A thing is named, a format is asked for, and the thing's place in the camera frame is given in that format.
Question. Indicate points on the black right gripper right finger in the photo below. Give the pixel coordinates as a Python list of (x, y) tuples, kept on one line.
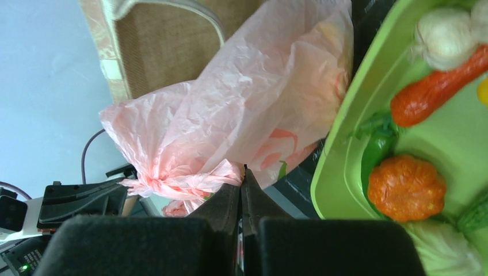
[(274, 243)]

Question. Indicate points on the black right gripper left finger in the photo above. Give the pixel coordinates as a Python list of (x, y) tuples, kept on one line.
[(203, 243)]

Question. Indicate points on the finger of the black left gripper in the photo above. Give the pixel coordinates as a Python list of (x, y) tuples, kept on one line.
[(62, 202)]

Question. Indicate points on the pink plastic grocery bag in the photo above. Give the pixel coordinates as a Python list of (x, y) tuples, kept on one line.
[(263, 102)]

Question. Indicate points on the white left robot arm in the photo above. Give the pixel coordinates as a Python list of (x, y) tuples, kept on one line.
[(19, 218)]

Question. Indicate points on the brown paper bag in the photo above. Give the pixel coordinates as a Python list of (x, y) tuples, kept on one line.
[(144, 46)]

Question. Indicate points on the orange bumpy fruit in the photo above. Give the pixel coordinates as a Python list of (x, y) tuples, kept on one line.
[(405, 188)]

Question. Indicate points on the dark green chili pepper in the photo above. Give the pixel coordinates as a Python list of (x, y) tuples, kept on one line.
[(382, 135)]

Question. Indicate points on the green cabbage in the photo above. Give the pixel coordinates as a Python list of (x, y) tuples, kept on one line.
[(443, 250)]

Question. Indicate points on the small red orange pepper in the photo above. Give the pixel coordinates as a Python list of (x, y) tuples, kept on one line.
[(418, 100)]

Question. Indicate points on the green cucumber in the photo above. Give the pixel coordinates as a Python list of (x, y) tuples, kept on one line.
[(475, 217)]

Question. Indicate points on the green plastic tray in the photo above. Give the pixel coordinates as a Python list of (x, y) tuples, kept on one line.
[(454, 138)]

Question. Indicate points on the yellow bell pepper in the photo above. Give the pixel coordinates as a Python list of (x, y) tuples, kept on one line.
[(482, 92)]

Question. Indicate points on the white garlic bulb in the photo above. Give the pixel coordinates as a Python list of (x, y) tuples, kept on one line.
[(443, 38), (479, 21)]

